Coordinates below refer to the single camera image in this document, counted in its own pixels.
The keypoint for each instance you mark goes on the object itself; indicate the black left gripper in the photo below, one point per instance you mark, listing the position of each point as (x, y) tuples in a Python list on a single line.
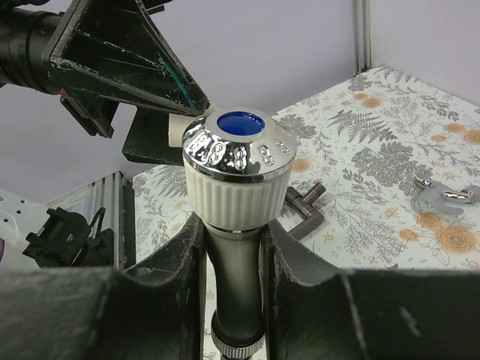
[(94, 56)]

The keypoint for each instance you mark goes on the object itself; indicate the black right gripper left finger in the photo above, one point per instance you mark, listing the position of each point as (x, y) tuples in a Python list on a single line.
[(154, 310)]

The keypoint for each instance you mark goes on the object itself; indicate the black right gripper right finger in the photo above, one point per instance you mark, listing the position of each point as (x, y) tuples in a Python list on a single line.
[(314, 310)]

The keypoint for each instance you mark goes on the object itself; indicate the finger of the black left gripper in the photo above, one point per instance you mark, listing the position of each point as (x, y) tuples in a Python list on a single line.
[(147, 140)]

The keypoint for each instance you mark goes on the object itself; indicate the white faucet with chrome knob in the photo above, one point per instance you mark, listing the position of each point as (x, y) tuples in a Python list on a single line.
[(237, 163)]

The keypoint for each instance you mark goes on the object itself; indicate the aluminium frame post right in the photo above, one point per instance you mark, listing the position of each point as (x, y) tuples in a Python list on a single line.
[(362, 35)]

